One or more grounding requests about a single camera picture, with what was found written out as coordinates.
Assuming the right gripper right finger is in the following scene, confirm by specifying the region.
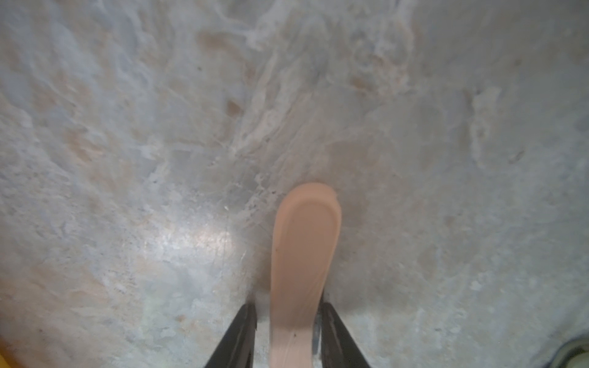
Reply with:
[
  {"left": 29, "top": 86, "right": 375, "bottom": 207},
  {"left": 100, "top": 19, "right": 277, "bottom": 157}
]
[{"left": 318, "top": 301, "right": 371, "bottom": 368}]

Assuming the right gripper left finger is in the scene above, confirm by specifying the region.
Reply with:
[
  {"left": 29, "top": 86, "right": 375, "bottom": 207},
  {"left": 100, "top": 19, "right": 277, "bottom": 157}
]
[{"left": 204, "top": 303, "right": 257, "bottom": 368}]

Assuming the pink knife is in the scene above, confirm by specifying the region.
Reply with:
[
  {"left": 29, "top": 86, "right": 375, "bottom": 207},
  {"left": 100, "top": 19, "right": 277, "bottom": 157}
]
[{"left": 268, "top": 182, "right": 342, "bottom": 367}]

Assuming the white plastic storage box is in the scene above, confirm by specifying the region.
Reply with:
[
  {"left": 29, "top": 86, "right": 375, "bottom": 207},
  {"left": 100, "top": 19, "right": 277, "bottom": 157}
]
[{"left": 549, "top": 337, "right": 589, "bottom": 368}]

